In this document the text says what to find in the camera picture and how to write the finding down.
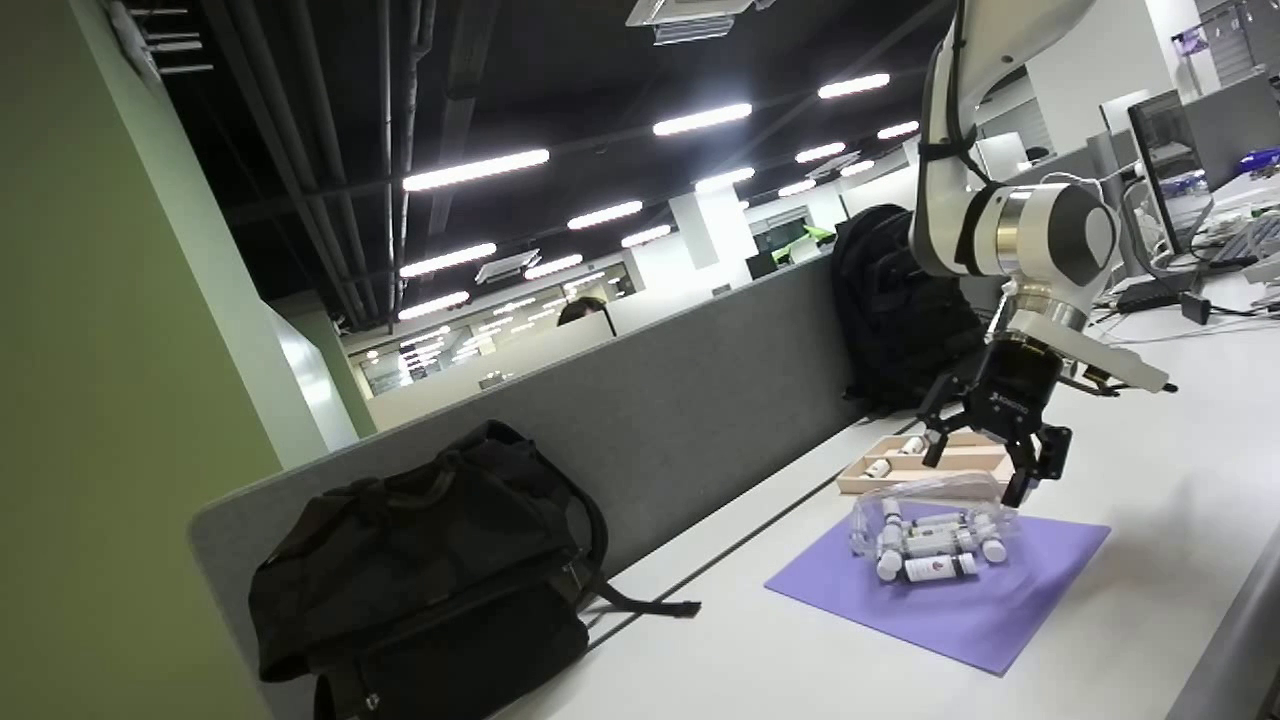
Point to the clear plastic container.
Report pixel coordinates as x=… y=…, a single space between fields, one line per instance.
x=930 y=535

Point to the wooden tray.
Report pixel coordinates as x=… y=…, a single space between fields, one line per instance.
x=965 y=460

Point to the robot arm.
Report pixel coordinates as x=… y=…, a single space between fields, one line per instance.
x=1040 y=230

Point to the keyboard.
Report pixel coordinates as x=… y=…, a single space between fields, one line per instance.
x=1250 y=240

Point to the grey desk partition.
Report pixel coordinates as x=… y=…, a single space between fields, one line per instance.
x=700 y=400

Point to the black backpack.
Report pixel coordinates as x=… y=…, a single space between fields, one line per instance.
x=890 y=310

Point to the person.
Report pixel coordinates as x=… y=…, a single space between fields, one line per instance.
x=583 y=311

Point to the purple mat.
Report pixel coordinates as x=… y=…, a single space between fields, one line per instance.
x=1000 y=610

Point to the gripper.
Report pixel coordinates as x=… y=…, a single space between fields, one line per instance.
x=1015 y=395

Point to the monitor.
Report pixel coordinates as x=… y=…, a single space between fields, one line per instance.
x=1170 y=165

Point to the ceiling light strip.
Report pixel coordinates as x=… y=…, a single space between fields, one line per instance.
x=605 y=215
x=854 y=86
x=702 y=119
x=476 y=170
x=448 y=260

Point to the black duffel bag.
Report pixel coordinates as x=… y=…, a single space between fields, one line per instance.
x=440 y=580

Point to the black power brick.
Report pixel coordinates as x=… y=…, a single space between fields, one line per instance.
x=1150 y=295

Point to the small white bottle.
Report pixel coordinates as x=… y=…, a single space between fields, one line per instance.
x=888 y=558
x=991 y=547
x=938 y=545
x=938 y=520
x=912 y=444
x=878 y=467
x=940 y=568

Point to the ceiling air conditioner unit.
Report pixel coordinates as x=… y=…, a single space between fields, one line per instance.
x=690 y=15

